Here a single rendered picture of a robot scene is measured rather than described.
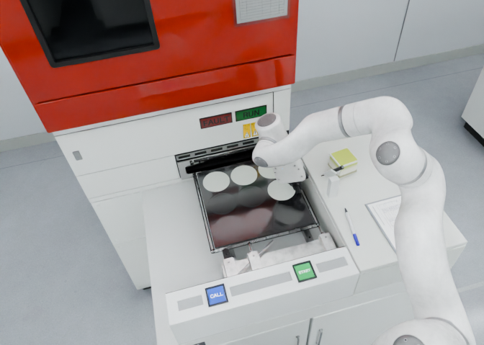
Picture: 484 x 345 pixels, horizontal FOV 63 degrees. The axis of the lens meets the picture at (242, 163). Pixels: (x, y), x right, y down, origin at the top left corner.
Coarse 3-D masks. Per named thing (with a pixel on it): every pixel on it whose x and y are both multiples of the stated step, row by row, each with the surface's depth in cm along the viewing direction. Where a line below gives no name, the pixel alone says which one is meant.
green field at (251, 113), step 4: (256, 108) 142; (260, 108) 143; (264, 108) 143; (236, 112) 142; (240, 112) 142; (244, 112) 142; (248, 112) 143; (252, 112) 143; (256, 112) 144; (260, 112) 144; (264, 112) 145; (236, 116) 143; (240, 116) 143; (244, 116) 144; (248, 116) 144; (252, 116) 145; (256, 116) 145
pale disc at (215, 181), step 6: (210, 174) 151; (216, 174) 151; (222, 174) 151; (204, 180) 149; (210, 180) 149; (216, 180) 149; (222, 180) 149; (228, 180) 149; (204, 186) 147; (210, 186) 147; (216, 186) 147; (222, 186) 147
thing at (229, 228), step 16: (208, 192) 145; (224, 192) 145; (240, 192) 144; (256, 192) 144; (208, 208) 140; (224, 208) 140; (240, 208) 139; (256, 208) 139; (272, 208) 138; (288, 208) 138; (304, 208) 138; (224, 224) 135; (240, 224) 135; (256, 224) 134; (272, 224) 134; (288, 224) 133; (304, 224) 133; (224, 240) 130; (240, 240) 130
